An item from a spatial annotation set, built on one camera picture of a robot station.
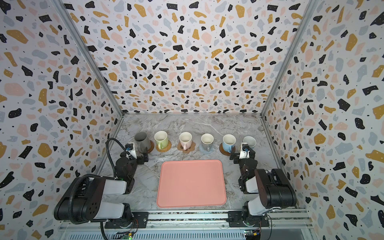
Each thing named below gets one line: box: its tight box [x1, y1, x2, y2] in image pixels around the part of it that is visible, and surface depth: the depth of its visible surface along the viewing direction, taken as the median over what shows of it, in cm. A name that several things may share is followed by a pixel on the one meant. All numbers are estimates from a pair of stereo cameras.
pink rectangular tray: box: [156, 159, 227, 208], surface depth 89 cm
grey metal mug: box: [134, 131, 151, 154], surface depth 95 cm
